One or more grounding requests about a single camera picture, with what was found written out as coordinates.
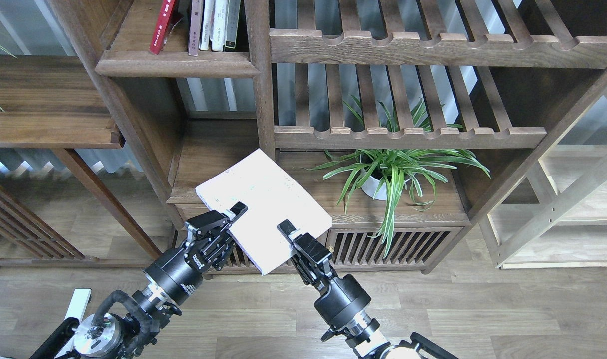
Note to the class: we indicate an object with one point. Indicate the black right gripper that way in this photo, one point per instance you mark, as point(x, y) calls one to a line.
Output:
point(341, 298)

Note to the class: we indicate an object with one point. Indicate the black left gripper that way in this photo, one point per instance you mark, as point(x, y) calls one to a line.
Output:
point(179, 271)

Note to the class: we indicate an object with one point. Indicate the white paperback book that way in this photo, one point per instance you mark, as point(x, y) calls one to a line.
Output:
point(271, 196)

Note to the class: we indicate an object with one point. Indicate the red hardcover book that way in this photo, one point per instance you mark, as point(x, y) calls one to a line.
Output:
point(169, 17)

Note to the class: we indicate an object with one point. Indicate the maroon book white characters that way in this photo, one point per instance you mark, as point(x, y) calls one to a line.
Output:
point(196, 13)

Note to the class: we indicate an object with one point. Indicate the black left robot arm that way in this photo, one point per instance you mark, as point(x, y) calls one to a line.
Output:
point(123, 324)

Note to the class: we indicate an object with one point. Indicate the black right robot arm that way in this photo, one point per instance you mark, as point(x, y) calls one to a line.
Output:
point(363, 336)

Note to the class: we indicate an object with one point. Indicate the white plant pot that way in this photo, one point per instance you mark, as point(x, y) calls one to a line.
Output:
point(373, 189)

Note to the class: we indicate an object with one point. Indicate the spider plant green leaves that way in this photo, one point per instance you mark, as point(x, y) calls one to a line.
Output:
point(397, 170)

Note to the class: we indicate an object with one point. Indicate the dark wooden bookshelf cabinet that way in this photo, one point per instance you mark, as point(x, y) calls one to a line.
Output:
point(503, 78)

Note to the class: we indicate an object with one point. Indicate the white upright book left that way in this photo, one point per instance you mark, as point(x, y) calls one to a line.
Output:
point(207, 25)

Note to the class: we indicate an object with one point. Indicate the white upright book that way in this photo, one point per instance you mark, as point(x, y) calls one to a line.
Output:
point(207, 25)
point(218, 33)

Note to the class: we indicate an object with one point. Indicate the white upright book middle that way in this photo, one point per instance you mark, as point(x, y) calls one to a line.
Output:
point(218, 33)

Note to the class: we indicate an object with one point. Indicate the dark slatted wooden rack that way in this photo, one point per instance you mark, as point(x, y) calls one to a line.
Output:
point(26, 229)

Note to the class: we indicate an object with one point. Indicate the dark spine upright book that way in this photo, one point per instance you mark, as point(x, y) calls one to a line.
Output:
point(232, 21)

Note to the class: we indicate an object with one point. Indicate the light wooden shelf frame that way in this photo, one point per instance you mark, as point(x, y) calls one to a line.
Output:
point(564, 222)

